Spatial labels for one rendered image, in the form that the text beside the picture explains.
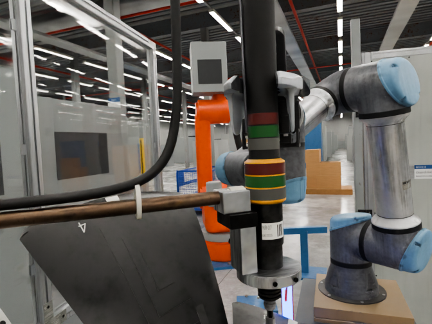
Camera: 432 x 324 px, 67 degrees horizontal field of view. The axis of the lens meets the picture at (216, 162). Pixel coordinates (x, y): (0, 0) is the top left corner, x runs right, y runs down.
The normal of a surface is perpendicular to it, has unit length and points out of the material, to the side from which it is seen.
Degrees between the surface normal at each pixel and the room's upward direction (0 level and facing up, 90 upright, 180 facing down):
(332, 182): 90
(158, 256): 41
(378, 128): 100
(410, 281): 90
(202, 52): 90
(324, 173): 90
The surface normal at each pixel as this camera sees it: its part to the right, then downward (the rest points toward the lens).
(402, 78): 0.57, -0.11
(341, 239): -0.80, 0.05
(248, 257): 0.34, 0.04
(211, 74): 0.12, 0.04
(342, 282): -0.66, -0.24
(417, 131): -0.25, 0.06
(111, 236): 0.26, -0.70
